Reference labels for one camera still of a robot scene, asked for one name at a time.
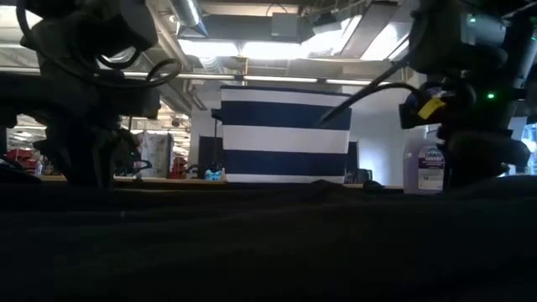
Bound black cable with yellow tag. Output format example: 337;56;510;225
314;81;446;127

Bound navy white striped fabric bin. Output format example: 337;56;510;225
211;86;353;185

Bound grey ceiling box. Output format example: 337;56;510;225
270;12;300;39

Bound spiral round ventilation duct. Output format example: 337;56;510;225
96;45;139;65

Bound white patterned board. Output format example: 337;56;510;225
140;132;174;180

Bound clear spray bottle blue trigger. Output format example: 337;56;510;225
402;125;446;195

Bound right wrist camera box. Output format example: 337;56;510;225
398;83;450;130

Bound silver round duct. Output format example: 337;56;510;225
169;0;209;38

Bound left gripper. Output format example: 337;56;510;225
35;119;142;189

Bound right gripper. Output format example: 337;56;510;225
438;83;532;190

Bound rectangular ceiling duct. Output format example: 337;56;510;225
339;0;414;62

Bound black garment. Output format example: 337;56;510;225
0;178;537;302

